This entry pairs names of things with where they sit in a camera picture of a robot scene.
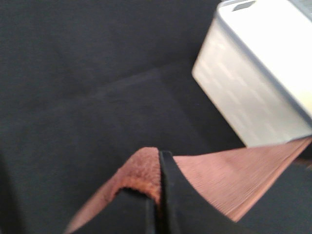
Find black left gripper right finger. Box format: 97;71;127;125
159;151;238;234

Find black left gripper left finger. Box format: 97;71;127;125
65;189;156;234

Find brown microfibre towel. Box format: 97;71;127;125
65;137;312;234

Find black fabric table mat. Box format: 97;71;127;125
0;0;312;234

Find white storage bin grey rim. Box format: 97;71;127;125
192;0;312;147

